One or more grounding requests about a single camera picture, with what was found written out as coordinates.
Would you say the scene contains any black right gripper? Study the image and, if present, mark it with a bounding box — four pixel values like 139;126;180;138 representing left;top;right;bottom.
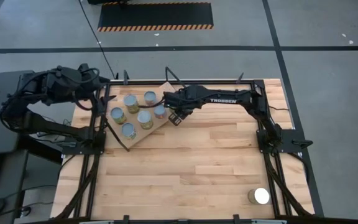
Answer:
163;85;200;127

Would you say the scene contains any black hazard-striped floor mat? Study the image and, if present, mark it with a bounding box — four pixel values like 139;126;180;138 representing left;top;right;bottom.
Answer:
97;1;214;32

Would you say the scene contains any dark grey lower desk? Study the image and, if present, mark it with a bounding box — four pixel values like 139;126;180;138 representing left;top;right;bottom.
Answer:
0;149;29;224

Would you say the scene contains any black floor cable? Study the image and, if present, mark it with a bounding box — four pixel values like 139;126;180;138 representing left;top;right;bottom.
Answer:
78;0;119;80

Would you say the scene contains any green pears can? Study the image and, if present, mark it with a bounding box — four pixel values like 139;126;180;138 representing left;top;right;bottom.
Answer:
123;94;141;114
137;110;154;131

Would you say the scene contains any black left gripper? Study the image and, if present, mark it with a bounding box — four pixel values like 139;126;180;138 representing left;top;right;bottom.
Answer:
76;77;117;110

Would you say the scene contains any green label fruit can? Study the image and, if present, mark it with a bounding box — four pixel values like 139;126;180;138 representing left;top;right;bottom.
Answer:
247;187;271;205
109;106;127;125

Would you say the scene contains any black aluminium table frame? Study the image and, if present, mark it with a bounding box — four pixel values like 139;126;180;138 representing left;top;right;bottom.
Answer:
54;70;315;224

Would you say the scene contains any wooden shelf with black frame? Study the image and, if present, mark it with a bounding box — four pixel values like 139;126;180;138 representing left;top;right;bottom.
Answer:
96;66;192;152

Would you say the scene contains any white mixed fruit can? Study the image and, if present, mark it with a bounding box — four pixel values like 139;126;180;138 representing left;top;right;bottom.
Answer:
121;122;137;141

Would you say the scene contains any teal mandarin oranges can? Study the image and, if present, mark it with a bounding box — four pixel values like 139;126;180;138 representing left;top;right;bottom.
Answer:
144;90;157;106
154;105;168;120

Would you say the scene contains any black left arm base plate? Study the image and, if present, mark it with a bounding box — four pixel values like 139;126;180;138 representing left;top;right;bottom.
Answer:
56;130;107;156

